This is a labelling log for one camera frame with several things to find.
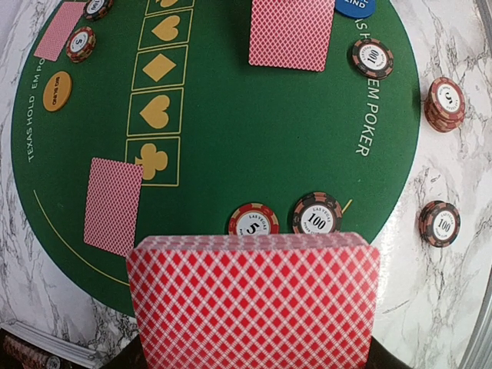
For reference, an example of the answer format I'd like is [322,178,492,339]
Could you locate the aluminium poker case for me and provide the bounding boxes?
[1,321,105,368]

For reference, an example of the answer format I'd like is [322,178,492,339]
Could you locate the dealt card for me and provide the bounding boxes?
[84,158,143,257]
[248,0,335,72]
[34,2,85,62]

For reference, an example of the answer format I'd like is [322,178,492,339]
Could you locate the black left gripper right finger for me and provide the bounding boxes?
[365,340,407,369]

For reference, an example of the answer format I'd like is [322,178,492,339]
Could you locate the black hundred chip stack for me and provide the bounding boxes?
[418,200,460,248]

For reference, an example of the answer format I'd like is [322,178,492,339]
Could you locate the red chips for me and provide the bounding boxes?
[228,202,280,235]
[66,26,96,63]

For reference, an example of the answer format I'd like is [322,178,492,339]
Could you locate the round green poker mat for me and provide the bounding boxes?
[10,0,421,288]

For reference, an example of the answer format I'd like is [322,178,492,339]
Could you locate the red playing card deck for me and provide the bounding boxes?
[126,233,380,368]

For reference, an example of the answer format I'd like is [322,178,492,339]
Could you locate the blue small blind button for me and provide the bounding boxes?
[335,0,376,19]

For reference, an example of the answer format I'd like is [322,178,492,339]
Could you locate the red five chip stack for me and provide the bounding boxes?
[424,77,466,133]

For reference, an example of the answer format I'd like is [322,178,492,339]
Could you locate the aluminium front rail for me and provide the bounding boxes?
[460,0,491,368]

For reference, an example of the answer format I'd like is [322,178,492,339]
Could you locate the orange big blind button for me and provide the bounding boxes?
[42,71,72,112]

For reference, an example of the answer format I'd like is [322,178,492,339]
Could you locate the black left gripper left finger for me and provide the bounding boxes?
[103,337,148,369]

